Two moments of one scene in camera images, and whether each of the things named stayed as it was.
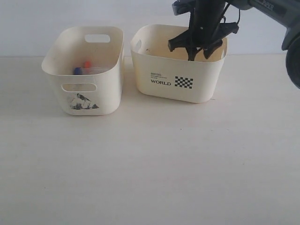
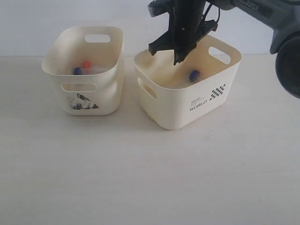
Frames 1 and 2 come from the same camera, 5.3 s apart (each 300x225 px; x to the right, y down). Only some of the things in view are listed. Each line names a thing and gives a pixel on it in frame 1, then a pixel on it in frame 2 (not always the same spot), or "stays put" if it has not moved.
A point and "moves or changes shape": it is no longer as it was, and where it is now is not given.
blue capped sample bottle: (79, 71) stays put
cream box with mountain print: (70, 47) stays put
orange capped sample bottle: (87, 68) stays put
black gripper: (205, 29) → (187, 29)
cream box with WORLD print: (161, 75) moves or changes shape
